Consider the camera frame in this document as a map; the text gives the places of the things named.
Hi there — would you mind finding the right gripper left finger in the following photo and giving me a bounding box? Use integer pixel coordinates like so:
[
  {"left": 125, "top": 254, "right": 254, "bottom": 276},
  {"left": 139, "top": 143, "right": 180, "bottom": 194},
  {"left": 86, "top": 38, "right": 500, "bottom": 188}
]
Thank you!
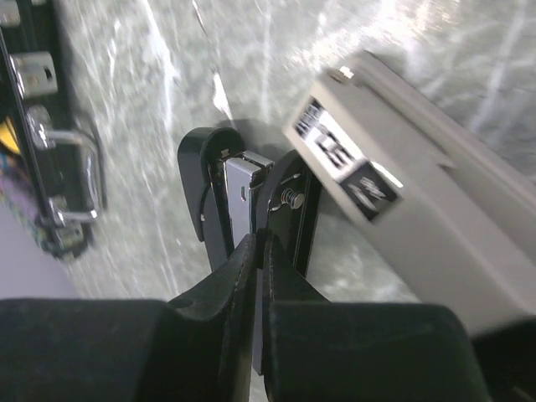
[{"left": 1, "top": 235, "right": 256, "bottom": 401}]

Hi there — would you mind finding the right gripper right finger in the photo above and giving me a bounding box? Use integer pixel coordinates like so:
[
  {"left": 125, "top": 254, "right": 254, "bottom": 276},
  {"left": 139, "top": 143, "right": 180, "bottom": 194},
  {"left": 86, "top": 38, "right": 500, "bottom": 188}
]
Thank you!
[{"left": 259, "top": 230, "right": 482, "bottom": 401}]

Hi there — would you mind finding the grey and black stapler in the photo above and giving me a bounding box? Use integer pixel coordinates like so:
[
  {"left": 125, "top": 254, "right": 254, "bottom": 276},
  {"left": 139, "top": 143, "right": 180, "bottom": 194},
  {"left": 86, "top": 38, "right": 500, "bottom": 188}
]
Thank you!
[{"left": 284, "top": 51, "right": 535, "bottom": 335}]

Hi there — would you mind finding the black poker chip case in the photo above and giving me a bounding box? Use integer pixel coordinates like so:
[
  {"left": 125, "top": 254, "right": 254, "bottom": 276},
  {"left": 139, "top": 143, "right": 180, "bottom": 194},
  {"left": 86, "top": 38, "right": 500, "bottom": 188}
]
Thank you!
[{"left": 1, "top": 1, "right": 105, "bottom": 260}]

